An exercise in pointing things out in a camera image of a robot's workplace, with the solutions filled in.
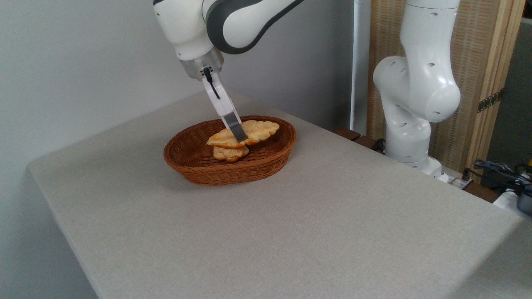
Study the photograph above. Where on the white vertical pole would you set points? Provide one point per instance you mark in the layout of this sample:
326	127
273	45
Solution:
360	62

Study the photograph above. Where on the dark brown wooden block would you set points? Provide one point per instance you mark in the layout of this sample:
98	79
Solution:
348	133

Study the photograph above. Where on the rattan wooden folding screen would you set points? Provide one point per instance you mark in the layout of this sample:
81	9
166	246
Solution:
482	41

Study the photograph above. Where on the large leaf-shaped bread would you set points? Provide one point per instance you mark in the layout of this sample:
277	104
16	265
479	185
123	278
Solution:
262	128

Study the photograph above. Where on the brown wicker basket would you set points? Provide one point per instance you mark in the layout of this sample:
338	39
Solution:
187	153

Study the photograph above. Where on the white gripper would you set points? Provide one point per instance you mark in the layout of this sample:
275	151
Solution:
223	101

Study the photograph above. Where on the small golden bread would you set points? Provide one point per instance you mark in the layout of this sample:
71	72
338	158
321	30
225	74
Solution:
230	154

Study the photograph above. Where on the metal screen hinge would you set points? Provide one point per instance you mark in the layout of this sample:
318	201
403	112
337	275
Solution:
489	101

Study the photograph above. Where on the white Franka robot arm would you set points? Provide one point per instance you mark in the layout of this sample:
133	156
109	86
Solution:
183	25

